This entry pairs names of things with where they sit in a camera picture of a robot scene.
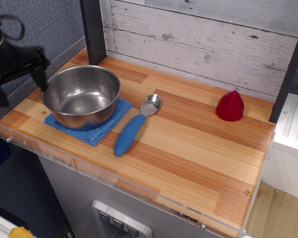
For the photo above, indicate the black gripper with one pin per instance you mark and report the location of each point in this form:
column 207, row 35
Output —
column 16, row 62

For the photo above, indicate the stainless steel pot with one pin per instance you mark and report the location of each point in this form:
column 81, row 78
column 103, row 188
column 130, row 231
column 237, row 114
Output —
column 82, row 97

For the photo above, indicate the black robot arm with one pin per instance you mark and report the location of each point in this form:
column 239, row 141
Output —
column 4, row 37

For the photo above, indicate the blue folded cloth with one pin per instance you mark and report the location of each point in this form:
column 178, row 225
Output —
column 93, row 136

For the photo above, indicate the yellow object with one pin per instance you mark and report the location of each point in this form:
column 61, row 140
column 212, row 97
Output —
column 20, row 232

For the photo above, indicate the silver button control panel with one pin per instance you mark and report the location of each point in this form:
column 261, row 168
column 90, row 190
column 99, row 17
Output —
column 113, row 223

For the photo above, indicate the clear acrylic table guard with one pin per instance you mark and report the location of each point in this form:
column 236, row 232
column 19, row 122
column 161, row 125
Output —
column 185, row 160

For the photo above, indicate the red cone shaped object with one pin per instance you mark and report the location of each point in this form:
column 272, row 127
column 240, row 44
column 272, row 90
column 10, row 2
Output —
column 230, row 107

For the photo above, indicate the white cabinet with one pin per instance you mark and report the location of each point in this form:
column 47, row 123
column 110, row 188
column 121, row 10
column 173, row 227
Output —
column 281, row 168

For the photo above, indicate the dark grey left post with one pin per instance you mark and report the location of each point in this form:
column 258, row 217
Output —
column 93, row 30

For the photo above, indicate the dark grey post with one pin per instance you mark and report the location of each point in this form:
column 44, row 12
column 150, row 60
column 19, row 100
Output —
column 93, row 30
column 285, row 87

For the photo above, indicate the blue handled metal spoon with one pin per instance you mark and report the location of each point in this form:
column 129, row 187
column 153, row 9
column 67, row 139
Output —
column 149, row 106

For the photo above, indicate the dark grey right post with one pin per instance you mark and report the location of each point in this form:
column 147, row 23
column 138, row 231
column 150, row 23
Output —
column 285, row 87

